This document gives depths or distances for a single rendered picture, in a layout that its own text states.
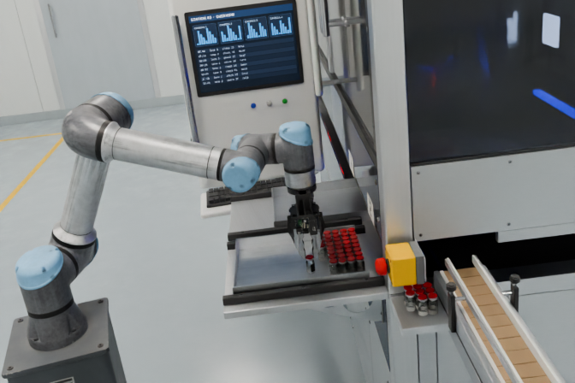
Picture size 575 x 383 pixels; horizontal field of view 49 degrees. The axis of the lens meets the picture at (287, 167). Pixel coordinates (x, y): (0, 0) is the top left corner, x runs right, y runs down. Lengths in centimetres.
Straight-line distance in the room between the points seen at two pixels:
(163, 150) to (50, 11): 580
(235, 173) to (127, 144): 26
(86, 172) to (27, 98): 585
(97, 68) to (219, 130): 486
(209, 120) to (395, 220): 112
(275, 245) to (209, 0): 94
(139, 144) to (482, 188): 77
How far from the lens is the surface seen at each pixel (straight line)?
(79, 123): 149
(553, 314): 172
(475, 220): 151
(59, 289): 171
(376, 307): 170
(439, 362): 170
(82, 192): 169
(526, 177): 151
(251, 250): 180
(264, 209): 204
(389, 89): 135
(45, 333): 175
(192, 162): 139
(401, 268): 141
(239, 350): 290
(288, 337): 293
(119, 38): 706
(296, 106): 240
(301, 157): 147
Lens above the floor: 173
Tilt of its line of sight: 21 degrees down
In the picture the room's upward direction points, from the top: 7 degrees counter-clockwise
